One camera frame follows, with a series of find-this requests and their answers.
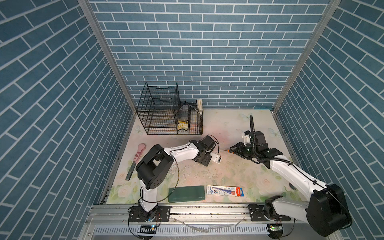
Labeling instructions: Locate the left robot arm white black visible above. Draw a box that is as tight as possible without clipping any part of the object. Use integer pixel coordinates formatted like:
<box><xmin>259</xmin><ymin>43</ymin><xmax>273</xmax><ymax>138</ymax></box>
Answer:
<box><xmin>132</xmin><ymin>135</ymin><xmax>221</xmax><ymax>222</ymax></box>

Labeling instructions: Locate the black wire mesh basket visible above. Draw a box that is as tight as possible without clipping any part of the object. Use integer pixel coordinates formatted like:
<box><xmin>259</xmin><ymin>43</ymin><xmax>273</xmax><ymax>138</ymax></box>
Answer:
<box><xmin>176</xmin><ymin>99</ymin><xmax>204</xmax><ymax>135</ymax></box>

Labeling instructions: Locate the green flat case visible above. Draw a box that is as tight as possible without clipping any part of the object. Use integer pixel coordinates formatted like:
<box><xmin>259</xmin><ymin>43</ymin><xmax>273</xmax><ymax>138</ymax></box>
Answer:
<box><xmin>168</xmin><ymin>186</ymin><xmax>206</xmax><ymax>203</ymax></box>

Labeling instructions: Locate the metal spoon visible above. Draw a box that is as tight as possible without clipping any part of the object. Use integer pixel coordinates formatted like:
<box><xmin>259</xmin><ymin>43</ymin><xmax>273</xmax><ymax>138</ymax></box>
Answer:
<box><xmin>289</xmin><ymin>183</ymin><xmax>297</xmax><ymax>191</ymax></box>

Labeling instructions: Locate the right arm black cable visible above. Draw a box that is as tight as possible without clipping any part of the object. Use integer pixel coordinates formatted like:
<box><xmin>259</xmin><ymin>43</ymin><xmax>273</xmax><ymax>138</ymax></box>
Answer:
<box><xmin>249</xmin><ymin>115</ymin><xmax>301</xmax><ymax>169</ymax></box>

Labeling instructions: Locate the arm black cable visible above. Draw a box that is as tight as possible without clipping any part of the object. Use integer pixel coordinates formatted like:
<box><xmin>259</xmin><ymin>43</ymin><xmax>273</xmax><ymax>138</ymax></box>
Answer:
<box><xmin>249</xmin><ymin>115</ymin><xmax>301</xmax><ymax>169</ymax></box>
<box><xmin>138</xmin><ymin>151</ymin><xmax>181</xmax><ymax>204</ymax></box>

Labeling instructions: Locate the pink object on table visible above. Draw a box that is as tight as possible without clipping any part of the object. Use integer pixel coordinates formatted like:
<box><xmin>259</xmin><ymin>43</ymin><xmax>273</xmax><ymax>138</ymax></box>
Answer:
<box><xmin>133</xmin><ymin>143</ymin><xmax>146</xmax><ymax>164</ymax></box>

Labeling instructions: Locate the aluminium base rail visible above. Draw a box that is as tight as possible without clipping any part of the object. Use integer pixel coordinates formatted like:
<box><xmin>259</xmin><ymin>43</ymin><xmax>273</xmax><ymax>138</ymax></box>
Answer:
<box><xmin>79</xmin><ymin>204</ymin><xmax>323</xmax><ymax>240</ymax></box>

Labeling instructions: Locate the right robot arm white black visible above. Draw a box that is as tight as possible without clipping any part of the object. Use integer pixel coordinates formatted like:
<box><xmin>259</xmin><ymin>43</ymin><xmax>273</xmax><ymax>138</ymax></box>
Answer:
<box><xmin>229</xmin><ymin>131</ymin><xmax>353</xmax><ymax>237</ymax></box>

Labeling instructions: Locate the black wire file rack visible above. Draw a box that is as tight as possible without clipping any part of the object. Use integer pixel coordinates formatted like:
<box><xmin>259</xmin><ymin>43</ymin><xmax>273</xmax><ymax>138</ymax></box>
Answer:
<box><xmin>137</xmin><ymin>84</ymin><xmax>180</xmax><ymax>135</ymax></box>

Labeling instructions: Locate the white remote control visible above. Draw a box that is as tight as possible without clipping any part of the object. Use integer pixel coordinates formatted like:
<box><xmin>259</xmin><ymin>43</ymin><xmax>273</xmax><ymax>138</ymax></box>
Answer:
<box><xmin>210</xmin><ymin>153</ymin><xmax>222</xmax><ymax>164</ymax></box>

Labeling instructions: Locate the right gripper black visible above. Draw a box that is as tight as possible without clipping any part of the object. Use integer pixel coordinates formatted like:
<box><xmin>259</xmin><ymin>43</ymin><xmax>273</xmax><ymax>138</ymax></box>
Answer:
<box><xmin>229</xmin><ymin>141</ymin><xmax>258</xmax><ymax>160</ymax></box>

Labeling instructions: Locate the white blue red package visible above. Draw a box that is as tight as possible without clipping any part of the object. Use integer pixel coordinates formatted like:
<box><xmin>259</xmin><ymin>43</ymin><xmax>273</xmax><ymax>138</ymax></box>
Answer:
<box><xmin>207</xmin><ymin>185</ymin><xmax>244</xmax><ymax>197</ymax></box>

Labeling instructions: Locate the yellow item in basket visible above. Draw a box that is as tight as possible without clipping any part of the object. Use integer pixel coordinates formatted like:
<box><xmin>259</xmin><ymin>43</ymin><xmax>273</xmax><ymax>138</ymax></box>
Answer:
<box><xmin>177</xmin><ymin>120</ymin><xmax>189</xmax><ymax>131</ymax></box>

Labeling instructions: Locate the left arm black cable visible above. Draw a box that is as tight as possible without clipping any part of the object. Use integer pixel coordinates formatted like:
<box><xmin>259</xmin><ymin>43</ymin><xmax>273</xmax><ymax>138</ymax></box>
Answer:
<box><xmin>138</xmin><ymin>151</ymin><xmax>181</xmax><ymax>204</ymax></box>

